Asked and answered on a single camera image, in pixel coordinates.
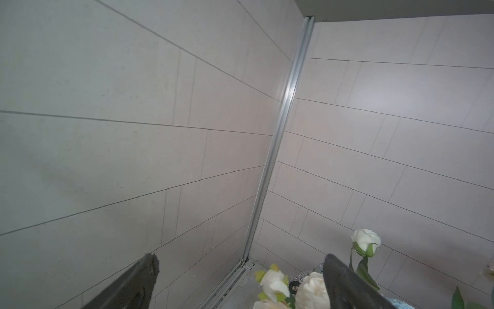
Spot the white rose bouquet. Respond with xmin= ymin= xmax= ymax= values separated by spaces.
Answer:
xmin=252 ymin=263 xmax=332 ymax=309

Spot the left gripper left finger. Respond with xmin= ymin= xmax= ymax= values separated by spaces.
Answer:
xmin=82 ymin=253 xmax=160 ymax=309

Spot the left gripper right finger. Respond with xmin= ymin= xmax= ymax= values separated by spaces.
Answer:
xmin=323 ymin=254 xmax=395 ymax=309

